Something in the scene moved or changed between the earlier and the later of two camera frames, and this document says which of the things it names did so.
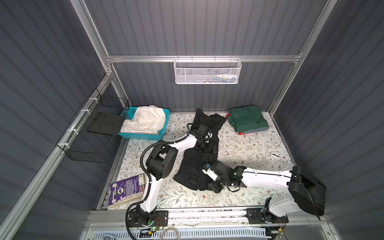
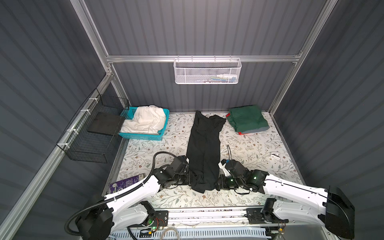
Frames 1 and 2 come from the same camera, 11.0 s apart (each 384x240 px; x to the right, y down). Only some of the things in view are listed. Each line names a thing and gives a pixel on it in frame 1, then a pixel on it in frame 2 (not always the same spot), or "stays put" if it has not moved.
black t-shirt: (189, 174) stays put
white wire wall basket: (207, 71) stays put
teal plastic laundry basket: (129, 113) stays put
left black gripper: (210, 148) → (188, 180)
